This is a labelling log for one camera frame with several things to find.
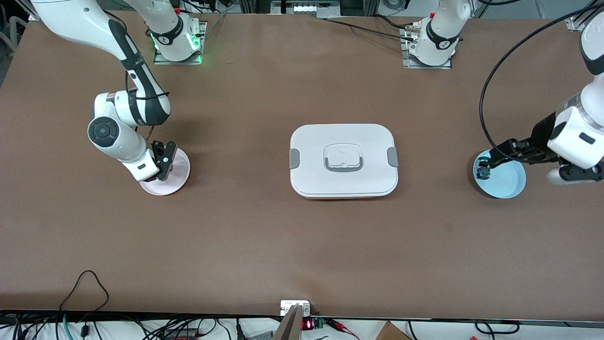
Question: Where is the pale pink round plate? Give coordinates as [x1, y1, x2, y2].
[139, 147, 191, 196]

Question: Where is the light blue round plate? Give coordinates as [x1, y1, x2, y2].
[473, 149, 527, 199]

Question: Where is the aluminium corner profile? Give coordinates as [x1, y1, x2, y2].
[565, 0, 604, 32]

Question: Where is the small white box device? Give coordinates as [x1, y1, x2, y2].
[280, 300, 311, 316]

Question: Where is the aluminium bar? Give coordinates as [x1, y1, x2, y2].
[273, 304, 305, 340]

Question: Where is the white connector strip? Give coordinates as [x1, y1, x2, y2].
[293, 2, 341, 15]

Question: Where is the brown cardboard piece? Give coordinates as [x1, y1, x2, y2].
[375, 321, 412, 340]

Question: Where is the red clip lead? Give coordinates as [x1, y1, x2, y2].
[326, 319, 360, 340]

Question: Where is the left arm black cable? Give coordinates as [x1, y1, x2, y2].
[479, 0, 604, 152]

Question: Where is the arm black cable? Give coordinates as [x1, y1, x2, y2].
[479, 0, 604, 152]
[124, 71, 170, 142]

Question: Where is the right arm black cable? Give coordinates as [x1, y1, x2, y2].
[124, 71, 170, 142]

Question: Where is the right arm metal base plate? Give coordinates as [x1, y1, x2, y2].
[153, 21, 207, 66]

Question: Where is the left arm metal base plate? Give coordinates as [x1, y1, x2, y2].
[400, 26, 453, 70]

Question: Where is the black looped cable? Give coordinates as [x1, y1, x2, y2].
[59, 270, 110, 312]

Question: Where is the white lidded box grey handle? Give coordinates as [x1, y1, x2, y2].
[289, 124, 399, 200]

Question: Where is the black base supply cable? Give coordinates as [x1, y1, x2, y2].
[326, 14, 418, 41]

